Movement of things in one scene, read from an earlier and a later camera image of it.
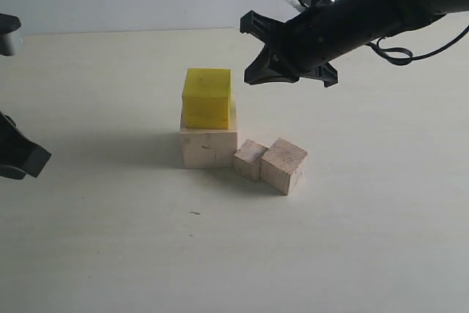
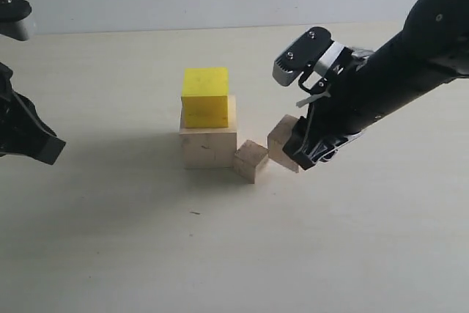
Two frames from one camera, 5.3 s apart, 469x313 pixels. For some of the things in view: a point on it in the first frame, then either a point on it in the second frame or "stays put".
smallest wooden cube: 247,160 stays put
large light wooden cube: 209,148 stays put
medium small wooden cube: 283,165 → 276,141
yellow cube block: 207,93 stays put
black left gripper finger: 20,156 → 22,131
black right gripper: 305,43 → 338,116
